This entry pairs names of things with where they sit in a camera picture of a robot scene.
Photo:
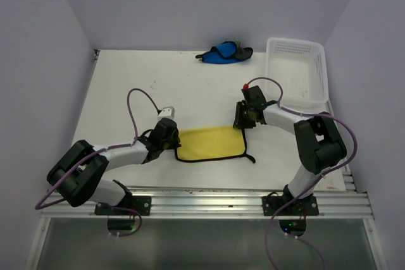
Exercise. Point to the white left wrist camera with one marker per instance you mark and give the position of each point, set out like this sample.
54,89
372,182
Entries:
167,112

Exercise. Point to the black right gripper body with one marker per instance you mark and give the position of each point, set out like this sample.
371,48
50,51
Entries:
250,122

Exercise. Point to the blue towel dark trim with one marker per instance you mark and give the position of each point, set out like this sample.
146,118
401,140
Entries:
228,52

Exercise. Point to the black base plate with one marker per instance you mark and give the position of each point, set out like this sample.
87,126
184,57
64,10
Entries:
140,204
273,203

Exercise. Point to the aluminium mounting rail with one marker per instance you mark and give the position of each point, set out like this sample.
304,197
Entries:
182,203

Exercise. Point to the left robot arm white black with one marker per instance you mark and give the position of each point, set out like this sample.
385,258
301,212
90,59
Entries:
78,175

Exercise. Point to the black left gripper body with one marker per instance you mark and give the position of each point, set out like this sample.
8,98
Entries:
171,143

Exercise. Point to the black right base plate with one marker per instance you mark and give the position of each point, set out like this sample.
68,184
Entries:
273,203

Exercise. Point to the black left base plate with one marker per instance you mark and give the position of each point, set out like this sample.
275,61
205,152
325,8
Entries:
140,204

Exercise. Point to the white plastic basket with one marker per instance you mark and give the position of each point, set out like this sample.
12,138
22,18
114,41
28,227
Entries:
299,66

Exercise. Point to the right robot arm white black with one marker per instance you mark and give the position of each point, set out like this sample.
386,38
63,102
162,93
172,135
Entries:
319,143

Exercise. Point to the yellow towel black trim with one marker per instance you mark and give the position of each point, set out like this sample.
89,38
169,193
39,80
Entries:
212,144

